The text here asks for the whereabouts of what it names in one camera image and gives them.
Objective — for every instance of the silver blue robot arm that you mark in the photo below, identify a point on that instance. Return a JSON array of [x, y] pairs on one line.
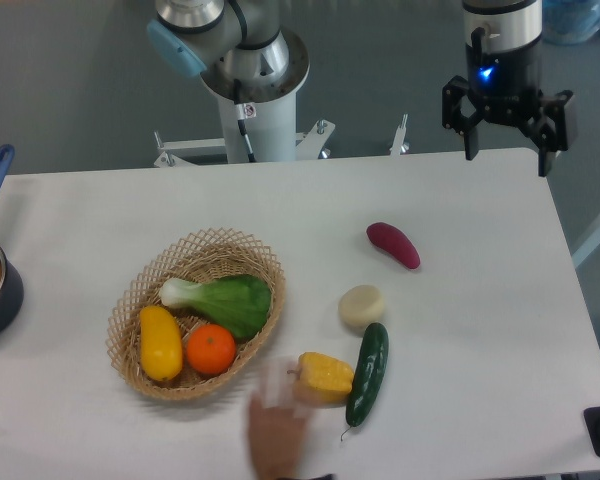
[[254, 68]]

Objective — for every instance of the blue plastic bag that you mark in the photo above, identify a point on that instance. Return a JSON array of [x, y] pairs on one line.
[[568, 23]]

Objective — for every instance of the dark green cucumber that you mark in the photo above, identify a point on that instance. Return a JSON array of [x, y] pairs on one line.
[[368, 376]]

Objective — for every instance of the orange fruit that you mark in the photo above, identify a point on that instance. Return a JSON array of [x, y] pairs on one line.
[[210, 349]]

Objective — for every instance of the yellow mango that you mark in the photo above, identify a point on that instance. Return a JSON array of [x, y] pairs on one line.
[[161, 351]]

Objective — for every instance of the green bok choy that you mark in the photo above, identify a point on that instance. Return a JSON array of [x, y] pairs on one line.
[[238, 303]]

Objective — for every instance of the purple sweet potato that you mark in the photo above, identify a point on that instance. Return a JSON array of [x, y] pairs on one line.
[[393, 242]]

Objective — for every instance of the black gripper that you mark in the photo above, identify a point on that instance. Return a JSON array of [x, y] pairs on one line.
[[504, 89]]

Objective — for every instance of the yellow bell pepper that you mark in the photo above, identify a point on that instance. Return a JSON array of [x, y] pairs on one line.
[[321, 380]]

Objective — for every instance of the white table bracket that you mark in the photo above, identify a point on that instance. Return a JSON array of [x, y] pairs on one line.
[[400, 146]]

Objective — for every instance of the blurred human hand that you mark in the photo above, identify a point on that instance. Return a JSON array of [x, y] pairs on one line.
[[277, 424]]

